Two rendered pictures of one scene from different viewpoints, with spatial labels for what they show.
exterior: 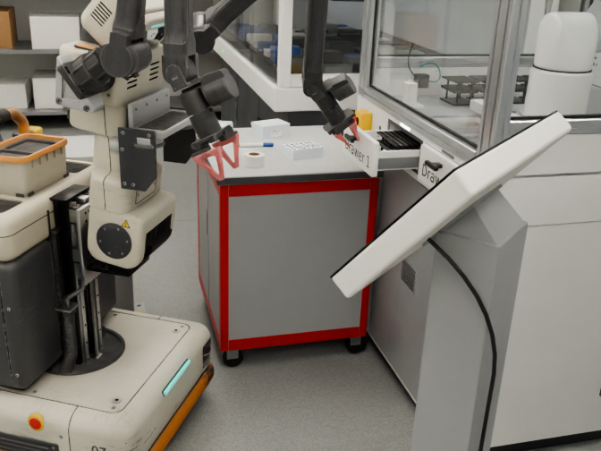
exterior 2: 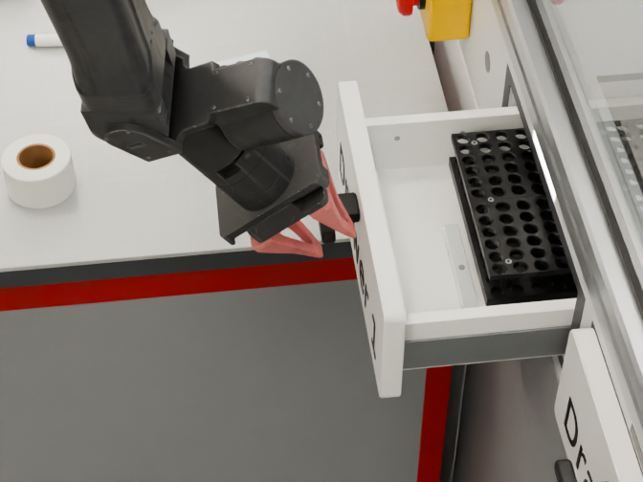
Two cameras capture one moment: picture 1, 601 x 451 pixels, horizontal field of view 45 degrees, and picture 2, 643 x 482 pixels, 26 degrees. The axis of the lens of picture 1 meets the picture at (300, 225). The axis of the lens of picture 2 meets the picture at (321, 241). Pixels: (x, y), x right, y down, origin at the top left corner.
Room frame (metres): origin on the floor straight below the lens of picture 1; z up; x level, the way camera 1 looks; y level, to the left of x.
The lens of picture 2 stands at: (1.41, -0.28, 1.76)
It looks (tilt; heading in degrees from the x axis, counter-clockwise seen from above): 47 degrees down; 9
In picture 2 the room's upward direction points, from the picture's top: straight up
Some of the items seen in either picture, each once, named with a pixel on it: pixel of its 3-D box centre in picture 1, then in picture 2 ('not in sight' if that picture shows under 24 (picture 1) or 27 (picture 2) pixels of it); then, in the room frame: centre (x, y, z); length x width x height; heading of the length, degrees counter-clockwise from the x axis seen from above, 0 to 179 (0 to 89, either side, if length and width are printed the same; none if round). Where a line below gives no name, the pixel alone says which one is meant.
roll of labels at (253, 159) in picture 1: (254, 159); (38, 170); (2.37, 0.17, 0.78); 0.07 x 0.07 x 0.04
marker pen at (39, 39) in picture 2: (255, 144); (88, 38); (2.60, 0.18, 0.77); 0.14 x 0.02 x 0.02; 101
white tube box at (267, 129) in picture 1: (270, 128); not in sight; (2.78, 0.13, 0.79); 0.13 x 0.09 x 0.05; 126
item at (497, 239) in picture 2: (388, 139); (479, 203); (2.28, -0.28, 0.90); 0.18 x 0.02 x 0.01; 16
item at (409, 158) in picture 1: (419, 148); (598, 219); (2.31, -0.38, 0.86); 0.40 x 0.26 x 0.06; 106
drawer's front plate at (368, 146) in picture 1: (359, 147); (367, 231); (2.25, -0.18, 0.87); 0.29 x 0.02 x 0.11; 16
